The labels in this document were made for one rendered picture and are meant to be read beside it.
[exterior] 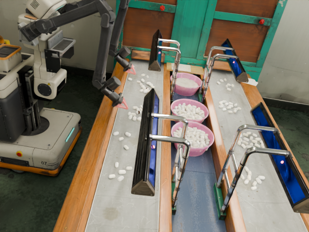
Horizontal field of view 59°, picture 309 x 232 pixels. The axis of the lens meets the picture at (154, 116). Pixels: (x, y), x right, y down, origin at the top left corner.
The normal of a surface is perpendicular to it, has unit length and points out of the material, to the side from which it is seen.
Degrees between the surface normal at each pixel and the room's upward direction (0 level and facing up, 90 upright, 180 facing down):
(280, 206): 0
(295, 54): 90
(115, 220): 0
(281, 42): 90
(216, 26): 90
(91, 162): 0
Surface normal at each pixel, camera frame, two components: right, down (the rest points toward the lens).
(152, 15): -0.04, 0.57
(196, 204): 0.12, -0.81
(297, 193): -0.77, -0.54
